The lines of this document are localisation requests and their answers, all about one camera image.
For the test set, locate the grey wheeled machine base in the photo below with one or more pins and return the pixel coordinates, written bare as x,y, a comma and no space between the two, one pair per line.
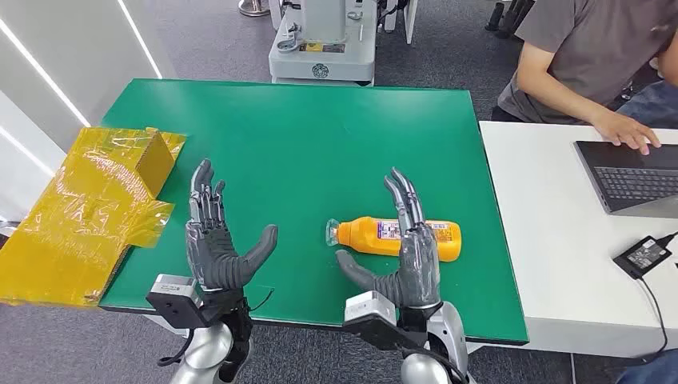
339,58

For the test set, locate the orange plastic bottle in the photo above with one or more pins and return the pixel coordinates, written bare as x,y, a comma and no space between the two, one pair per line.
365,238

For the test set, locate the white frame legs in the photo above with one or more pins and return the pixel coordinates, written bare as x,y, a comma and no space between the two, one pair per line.
410,21

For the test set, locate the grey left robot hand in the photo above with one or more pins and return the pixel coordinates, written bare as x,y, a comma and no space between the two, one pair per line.
212,260

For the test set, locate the person's forearm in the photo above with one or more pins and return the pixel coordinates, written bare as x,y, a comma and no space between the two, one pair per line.
556,98

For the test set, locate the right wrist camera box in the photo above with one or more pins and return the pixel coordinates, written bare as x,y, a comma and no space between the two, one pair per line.
365,307

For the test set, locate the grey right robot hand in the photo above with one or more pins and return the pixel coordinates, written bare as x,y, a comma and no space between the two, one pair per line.
418,265

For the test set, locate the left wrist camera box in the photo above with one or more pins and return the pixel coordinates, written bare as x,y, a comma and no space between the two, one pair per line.
169,290

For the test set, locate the black power adapter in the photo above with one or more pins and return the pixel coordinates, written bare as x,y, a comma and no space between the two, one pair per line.
641,257

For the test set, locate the dark grey laptop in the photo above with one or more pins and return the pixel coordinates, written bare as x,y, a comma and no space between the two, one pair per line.
635,180

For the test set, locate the yellow tape-wrapped cardboard box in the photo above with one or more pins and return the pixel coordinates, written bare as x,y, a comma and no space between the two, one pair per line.
79,212

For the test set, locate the person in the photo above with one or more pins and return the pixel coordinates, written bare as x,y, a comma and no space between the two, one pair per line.
582,42

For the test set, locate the silver round stand base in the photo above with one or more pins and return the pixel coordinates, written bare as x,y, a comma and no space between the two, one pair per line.
254,8

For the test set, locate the person's hand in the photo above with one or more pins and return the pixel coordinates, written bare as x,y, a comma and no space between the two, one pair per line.
620,130

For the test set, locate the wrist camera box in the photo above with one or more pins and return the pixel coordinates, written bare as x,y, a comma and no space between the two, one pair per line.
169,290
365,307

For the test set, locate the person's leg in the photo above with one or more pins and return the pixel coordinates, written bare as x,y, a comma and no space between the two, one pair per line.
651,371

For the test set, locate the black chair legs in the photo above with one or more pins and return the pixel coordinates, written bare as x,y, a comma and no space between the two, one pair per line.
495,16

